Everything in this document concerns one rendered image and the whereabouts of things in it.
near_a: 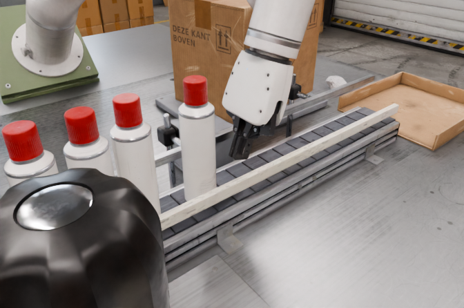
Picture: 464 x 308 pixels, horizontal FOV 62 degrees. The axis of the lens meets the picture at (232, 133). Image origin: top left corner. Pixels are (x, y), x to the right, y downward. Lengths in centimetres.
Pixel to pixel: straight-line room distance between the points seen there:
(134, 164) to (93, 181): 33
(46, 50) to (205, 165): 72
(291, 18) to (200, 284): 37
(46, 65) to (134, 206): 110
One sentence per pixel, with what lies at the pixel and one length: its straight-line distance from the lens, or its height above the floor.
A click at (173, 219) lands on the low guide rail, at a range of 56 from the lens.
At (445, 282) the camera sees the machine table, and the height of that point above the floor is 83.
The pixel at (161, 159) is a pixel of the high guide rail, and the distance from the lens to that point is 59.
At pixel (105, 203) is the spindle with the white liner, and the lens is 16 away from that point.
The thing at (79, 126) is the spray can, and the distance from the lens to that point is 46.
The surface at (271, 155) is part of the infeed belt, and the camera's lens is 74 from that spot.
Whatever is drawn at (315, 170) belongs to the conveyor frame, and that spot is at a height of 87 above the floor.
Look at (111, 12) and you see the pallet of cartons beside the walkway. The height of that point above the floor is 49.
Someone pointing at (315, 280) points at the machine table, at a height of 83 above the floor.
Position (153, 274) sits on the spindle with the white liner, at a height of 115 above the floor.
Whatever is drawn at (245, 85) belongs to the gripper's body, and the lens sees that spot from 60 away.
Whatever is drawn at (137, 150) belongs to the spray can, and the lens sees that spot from 50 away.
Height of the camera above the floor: 128
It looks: 29 degrees down
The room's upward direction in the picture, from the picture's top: straight up
